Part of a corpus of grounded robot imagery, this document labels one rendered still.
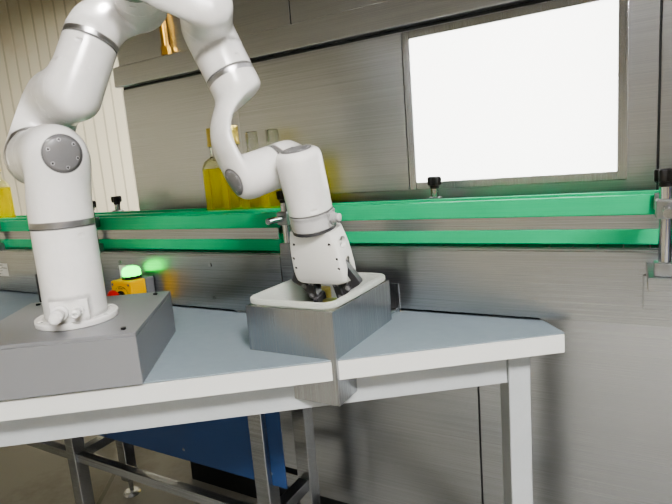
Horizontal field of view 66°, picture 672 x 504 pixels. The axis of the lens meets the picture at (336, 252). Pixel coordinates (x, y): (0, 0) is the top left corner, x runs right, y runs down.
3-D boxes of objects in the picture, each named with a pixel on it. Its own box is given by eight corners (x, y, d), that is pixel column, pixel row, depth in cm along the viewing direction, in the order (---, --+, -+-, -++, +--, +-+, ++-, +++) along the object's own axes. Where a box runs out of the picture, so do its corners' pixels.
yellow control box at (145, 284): (158, 305, 126) (153, 275, 125) (132, 314, 120) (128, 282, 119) (138, 303, 130) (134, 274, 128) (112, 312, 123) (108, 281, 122)
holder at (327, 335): (402, 311, 105) (400, 273, 104) (336, 360, 82) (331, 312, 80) (329, 306, 113) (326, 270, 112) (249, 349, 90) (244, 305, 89)
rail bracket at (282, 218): (322, 243, 113) (317, 185, 111) (277, 258, 99) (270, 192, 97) (310, 243, 115) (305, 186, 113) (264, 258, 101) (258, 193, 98)
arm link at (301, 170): (240, 150, 89) (285, 135, 94) (256, 208, 93) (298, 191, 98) (290, 155, 77) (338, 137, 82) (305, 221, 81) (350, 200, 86)
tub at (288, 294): (392, 316, 100) (390, 272, 99) (336, 358, 81) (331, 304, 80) (315, 310, 109) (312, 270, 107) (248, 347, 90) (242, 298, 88)
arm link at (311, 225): (347, 200, 87) (350, 216, 88) (301, 202, 91) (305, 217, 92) (328, 218, 81) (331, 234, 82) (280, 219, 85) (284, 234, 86)
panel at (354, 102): (627, 178, 100) (629, -12, 94) (626, 179, 97) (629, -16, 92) (254, 197, 144) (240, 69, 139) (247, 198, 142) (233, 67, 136)
